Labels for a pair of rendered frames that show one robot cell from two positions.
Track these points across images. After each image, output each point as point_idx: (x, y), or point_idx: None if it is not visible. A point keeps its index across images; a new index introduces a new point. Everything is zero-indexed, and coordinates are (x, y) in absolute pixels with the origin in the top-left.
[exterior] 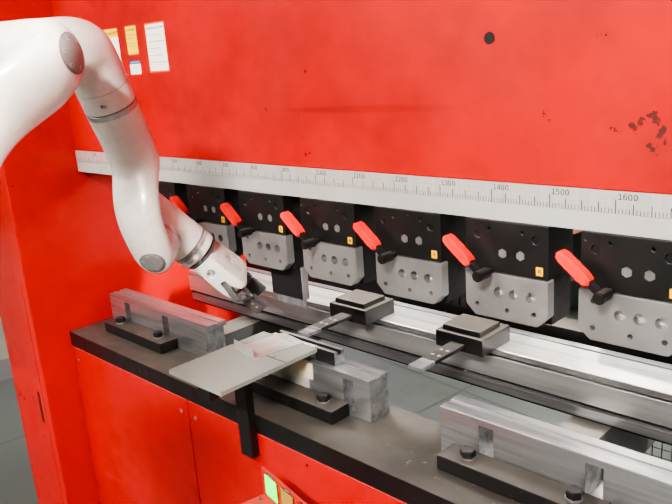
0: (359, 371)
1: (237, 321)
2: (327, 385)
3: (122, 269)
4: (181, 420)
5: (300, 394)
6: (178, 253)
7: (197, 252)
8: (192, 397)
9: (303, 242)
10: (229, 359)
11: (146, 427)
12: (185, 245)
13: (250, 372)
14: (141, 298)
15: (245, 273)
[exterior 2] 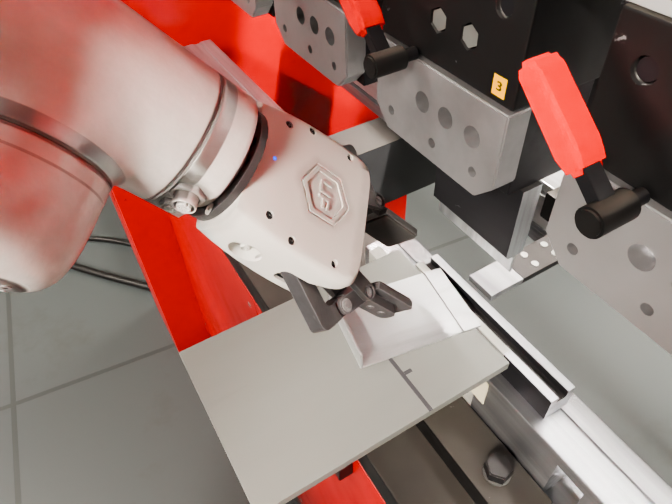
0: (603, 463)
1: (367, 130)
2: (512, 437)
3: (206, 4)
4: (250, 313)
5: (449, 425)
6: (123, 186)
7: (190, 191)
8: (261, 308)
9: (592, 216)
10: (309, 349)
11: (216, 275)
12: (139, 170)
13: (344, 432)
14: (223, 69)
15: (361, 227)
